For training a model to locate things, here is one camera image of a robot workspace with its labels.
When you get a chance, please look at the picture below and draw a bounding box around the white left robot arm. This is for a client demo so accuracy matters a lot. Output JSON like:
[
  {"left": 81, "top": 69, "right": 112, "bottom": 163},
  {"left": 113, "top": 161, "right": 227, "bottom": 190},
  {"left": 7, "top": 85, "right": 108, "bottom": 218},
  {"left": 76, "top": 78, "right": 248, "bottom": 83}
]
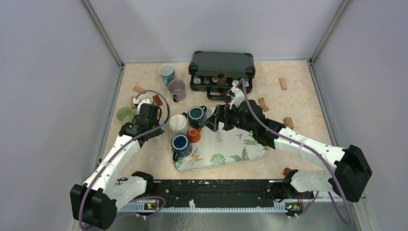
[{"left": 70, "top": 103, "right": 164, "bottom": 230}]

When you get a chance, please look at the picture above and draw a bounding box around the lilac purple mug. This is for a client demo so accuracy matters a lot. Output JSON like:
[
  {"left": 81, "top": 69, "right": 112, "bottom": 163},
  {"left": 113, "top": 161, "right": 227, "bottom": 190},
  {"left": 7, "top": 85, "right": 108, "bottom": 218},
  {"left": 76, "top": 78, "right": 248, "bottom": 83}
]
[{"left": 167, "top": 79, "right": 187, "bottom": 103}]

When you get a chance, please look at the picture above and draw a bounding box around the dark wooden block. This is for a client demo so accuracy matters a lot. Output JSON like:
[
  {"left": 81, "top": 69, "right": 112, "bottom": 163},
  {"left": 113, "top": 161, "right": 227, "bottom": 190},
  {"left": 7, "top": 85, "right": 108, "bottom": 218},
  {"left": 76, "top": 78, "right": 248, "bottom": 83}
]
[{"left": 283, "top": 117, "right": 294, "bottom": 129}]

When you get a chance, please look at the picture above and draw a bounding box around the dark blue mug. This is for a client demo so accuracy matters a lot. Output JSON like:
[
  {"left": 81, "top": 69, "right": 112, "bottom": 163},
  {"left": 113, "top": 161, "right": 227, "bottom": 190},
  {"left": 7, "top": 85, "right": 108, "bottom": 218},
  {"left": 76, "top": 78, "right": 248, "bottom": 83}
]
[{"left": 171, "top": 134, "right": 192, "bottom": 162}]

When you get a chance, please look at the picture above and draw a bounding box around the small orange cup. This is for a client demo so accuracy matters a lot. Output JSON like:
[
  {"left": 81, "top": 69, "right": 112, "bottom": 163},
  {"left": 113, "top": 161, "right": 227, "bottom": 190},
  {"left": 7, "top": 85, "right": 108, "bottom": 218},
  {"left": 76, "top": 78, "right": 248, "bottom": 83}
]
[{"left": 187, "top": 128, "right": 202, "bottom": 143}]

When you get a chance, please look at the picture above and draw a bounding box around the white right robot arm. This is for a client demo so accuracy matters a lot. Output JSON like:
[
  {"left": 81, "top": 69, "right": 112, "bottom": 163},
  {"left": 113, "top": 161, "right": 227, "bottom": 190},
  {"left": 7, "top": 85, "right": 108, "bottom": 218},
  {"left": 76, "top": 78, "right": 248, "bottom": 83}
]
[{"left": 205, "top": 100, "right": 372, "bottom": 202}]

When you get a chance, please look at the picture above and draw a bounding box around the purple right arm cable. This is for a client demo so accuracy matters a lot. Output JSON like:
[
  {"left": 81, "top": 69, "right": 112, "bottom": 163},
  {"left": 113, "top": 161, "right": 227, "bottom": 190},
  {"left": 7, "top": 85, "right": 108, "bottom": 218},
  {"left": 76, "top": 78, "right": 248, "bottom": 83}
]
[{"left": 237, "top": 79, "right": 355, "bottom": 225}]

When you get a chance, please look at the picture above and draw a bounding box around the black glossy mug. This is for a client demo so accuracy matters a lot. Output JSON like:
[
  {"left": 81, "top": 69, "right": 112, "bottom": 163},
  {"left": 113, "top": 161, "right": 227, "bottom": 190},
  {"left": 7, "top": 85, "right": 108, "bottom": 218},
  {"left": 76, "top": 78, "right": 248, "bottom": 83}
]
[{"left": 137, "top": 94, "right": 154, "bottom": 104}]

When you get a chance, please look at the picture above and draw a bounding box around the dark green carrying case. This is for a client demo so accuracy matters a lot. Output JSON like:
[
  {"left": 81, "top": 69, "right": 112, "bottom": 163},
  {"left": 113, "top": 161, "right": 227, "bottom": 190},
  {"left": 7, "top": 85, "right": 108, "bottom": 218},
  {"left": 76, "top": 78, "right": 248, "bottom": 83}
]
[{"left": 188, "top": 51, "right": 256, "bottom": 101}]

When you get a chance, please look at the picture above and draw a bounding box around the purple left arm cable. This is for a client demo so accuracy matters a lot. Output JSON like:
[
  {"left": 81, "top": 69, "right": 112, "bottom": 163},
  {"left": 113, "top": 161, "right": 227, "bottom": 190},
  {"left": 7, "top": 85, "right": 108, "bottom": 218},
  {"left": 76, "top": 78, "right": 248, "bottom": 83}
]
[{"left": 78, "top": 90, "right": 171, "bottom": 231}]

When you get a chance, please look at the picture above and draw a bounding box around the light green mug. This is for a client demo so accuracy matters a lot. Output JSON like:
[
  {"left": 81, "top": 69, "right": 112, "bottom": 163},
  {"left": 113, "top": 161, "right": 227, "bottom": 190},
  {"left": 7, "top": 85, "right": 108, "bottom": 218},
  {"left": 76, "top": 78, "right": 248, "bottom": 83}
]
[{"left": 116, "top": 107, "right": 134, "bottom": 125}]

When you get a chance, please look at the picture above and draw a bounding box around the white ribbed mug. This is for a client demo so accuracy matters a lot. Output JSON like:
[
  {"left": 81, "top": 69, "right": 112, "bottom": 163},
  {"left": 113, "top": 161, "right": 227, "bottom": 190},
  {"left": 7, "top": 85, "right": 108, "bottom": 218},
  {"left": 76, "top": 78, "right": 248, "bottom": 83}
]
[{"left": 168, "top": 114, "right": 190, "bottom": 138}]

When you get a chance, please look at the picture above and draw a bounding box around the wooden block left upper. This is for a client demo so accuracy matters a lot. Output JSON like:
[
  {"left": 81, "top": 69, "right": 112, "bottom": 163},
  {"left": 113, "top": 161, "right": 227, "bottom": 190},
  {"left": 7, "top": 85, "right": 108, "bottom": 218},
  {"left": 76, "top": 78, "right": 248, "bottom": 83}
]
[{"left": 133, "top": 85, "right": 146, "bottom": 94}]

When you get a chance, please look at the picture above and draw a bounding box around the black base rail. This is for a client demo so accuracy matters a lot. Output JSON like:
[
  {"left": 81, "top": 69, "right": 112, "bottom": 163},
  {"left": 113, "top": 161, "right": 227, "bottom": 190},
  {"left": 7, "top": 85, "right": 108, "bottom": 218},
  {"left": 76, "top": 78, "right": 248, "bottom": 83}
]
[{"left": 122, "top": 171, "right": 315, "bottom": 215}]

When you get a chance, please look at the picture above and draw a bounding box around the wooden block right rear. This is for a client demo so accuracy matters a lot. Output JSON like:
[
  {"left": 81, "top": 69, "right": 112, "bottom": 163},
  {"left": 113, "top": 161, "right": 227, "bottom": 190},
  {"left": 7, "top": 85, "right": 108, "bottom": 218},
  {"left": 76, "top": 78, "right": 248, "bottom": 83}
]
[{"left": 279, "top": 77, "right": 288, "bottom": 90}]

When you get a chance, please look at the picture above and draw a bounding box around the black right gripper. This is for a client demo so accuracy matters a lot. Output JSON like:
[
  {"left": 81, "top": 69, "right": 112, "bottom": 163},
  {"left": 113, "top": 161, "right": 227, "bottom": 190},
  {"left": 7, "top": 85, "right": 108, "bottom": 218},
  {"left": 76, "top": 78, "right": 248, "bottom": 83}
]
[{"left": 203, "top": 102, "right": 255, "bottom": 134}]

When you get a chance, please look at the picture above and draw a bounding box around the light wooden block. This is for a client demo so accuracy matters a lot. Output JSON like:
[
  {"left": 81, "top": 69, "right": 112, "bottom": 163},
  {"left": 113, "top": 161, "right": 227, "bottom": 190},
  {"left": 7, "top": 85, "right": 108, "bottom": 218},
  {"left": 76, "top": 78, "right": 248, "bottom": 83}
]
[{"left": 258, "top": 97, "right": 269, "bottom": 112}]

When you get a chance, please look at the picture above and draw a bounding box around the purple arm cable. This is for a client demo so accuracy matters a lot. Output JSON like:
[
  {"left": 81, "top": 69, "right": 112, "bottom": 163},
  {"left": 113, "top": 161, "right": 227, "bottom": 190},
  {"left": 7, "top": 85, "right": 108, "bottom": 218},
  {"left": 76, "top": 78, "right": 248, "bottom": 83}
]
[
  {"left": 237, "top": 79, "right": 355, "bottom": 225},
  {"left": 78, "top": 90, "right": 171, "bottom": 231}
]

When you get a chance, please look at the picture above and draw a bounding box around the light blue dotted mug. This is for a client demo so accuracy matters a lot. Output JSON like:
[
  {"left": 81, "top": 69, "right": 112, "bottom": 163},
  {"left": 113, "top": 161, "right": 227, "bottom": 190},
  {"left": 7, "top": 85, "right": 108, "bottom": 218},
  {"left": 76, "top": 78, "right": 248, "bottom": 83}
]
[{"left": 159, "top": 64, "right": 176, "bottom": 87}]

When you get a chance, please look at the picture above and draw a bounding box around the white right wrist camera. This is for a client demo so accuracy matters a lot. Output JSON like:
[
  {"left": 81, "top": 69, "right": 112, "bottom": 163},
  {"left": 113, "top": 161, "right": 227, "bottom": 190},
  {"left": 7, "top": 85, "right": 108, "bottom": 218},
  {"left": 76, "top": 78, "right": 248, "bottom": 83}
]
[{"left": 228, "top": 86, "right": 245, "bottom": 109}]

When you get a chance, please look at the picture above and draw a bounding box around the wooden block left lower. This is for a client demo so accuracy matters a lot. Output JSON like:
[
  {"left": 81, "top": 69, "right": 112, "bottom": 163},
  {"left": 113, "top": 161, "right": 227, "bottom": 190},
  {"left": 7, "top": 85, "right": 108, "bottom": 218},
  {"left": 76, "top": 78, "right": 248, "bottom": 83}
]
[{"left": 153, "top": 94, "right": 163, "bottom": 106}]

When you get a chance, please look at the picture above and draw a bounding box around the small red-brown block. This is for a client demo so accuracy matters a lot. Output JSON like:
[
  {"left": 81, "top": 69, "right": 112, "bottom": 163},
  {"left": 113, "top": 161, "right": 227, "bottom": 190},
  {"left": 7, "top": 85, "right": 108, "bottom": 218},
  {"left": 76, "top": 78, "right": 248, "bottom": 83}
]
[{"left": 283, "top": 167, "right": 291, "bottom": 176}]

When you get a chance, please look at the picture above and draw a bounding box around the dark teal mug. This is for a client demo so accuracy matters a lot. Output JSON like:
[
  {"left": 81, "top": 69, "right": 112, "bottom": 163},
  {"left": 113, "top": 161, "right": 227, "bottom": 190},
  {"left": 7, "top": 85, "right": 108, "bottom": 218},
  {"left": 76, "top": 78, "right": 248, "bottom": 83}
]
[{"left": 187, "top": 105, "right": 207, "bottom": 129}]

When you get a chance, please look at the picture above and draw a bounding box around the floral white serving tray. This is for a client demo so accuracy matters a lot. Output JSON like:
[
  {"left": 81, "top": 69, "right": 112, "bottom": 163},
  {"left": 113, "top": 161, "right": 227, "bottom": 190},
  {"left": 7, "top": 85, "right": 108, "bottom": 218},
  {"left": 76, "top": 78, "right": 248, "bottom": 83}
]
[{"left": 173, "top": 123, "right": 268, "bottom": 173}]

